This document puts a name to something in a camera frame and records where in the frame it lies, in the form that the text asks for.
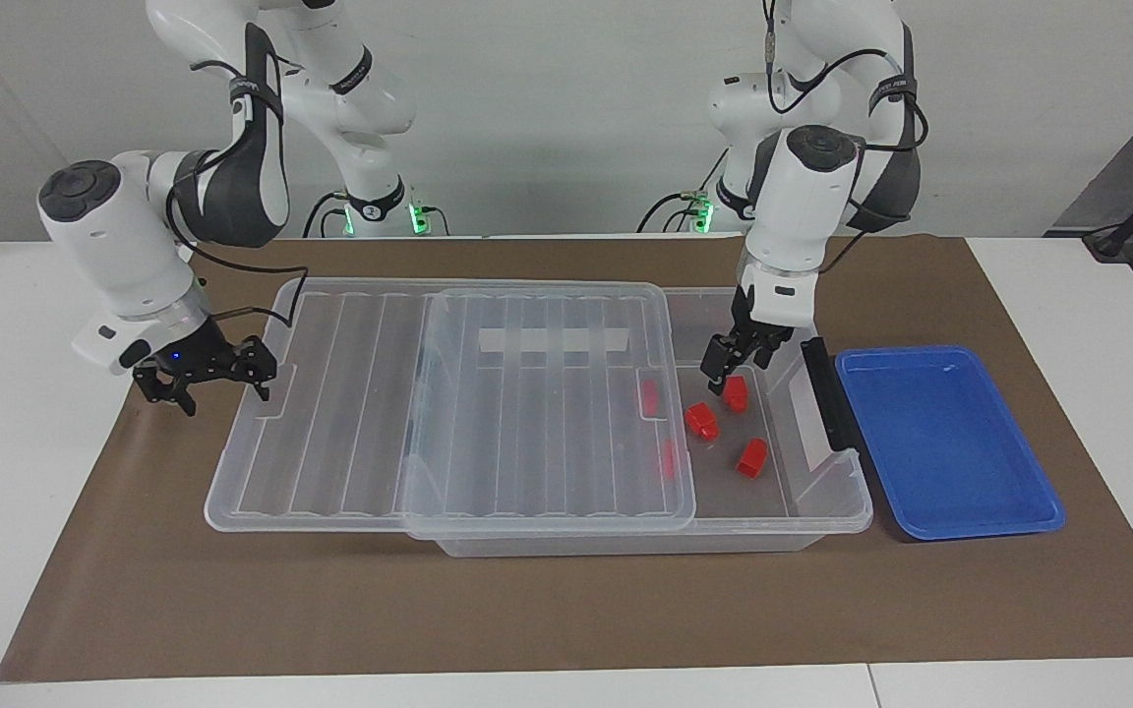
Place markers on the red block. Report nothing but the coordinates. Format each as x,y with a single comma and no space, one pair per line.
701,421
670,460
649,396
736,393
751,458

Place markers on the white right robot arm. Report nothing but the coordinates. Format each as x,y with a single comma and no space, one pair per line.
104,246

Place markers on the brown paper table mat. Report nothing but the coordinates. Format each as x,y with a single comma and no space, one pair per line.
232,610

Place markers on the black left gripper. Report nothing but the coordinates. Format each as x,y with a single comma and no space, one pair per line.
761,324

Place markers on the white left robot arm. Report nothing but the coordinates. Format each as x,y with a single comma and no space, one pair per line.
803,216

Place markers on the blue plastic tray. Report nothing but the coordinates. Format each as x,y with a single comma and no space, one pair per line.
950,442

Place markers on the clear plastic storage box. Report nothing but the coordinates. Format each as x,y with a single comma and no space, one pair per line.
773,492

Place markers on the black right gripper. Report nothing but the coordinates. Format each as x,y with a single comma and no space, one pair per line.
198,356

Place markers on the clear plastic box lid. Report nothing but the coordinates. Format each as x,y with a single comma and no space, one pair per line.
350,413

